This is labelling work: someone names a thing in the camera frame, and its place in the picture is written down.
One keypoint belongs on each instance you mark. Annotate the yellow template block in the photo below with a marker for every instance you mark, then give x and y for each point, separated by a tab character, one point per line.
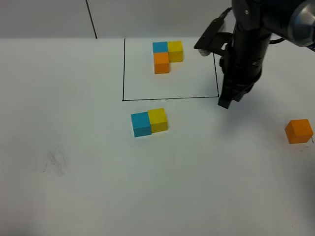
175	51

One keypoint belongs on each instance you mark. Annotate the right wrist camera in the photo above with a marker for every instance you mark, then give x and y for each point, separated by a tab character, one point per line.
213	39

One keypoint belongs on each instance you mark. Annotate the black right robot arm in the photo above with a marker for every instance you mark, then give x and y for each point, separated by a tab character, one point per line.
256	22

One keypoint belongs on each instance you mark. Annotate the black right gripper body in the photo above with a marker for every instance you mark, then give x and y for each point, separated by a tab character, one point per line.
242	62

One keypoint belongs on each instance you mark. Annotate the blue template block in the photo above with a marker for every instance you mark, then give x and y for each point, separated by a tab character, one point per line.
160	47

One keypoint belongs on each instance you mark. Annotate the white template paper sheet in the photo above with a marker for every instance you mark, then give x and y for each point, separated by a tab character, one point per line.
195	77

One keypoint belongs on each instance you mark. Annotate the orange template block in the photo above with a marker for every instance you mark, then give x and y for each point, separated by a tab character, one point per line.
161	63

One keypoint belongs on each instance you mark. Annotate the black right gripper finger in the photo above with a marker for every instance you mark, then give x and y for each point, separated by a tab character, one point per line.
230	92
240	90

